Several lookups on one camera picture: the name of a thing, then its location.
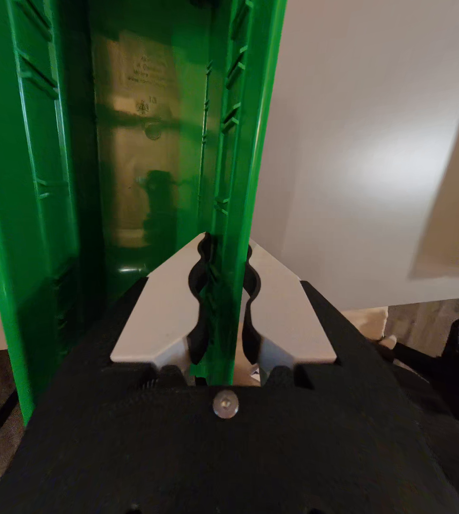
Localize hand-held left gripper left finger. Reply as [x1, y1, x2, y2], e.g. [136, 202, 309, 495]
[110, 231, 214, 369]

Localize green plastic bin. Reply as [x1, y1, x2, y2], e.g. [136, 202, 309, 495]
[0, 0, 288, 426]

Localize person's tan pants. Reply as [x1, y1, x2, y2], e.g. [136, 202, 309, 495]
[341, 306, 390, 344]

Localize person's right forearm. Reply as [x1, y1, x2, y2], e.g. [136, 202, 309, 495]
[390, 349, 459, 436]

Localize grey desk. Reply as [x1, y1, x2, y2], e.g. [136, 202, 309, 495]
[0, 0, 459, 352]

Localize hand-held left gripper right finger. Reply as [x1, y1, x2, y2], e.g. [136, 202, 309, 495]
[241, 238, 338, 380]

